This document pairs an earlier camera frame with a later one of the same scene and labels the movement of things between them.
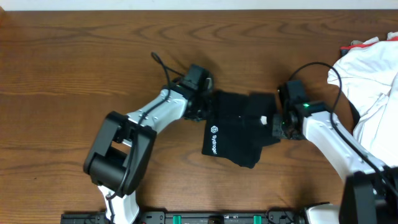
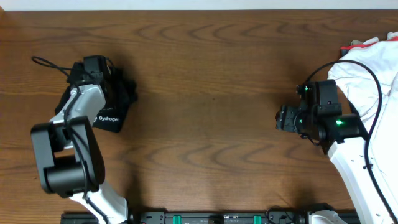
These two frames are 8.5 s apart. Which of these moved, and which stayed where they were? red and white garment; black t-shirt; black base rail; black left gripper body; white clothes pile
Moved: black left gripper body; black t-shirt
Stayed: red and white garment; black base rail; white clothes pile
